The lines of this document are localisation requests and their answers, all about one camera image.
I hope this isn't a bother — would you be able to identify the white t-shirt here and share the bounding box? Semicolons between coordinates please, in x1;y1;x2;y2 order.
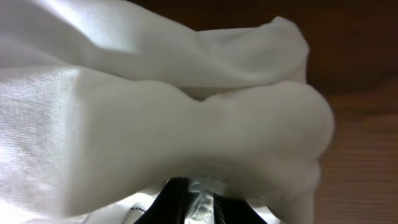
1;1;334;223

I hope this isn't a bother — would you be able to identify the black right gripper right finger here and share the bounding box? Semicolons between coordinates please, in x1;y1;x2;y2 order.
213;194;267;224

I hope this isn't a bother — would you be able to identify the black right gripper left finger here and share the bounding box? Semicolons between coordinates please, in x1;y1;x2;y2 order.
134;177;190;224

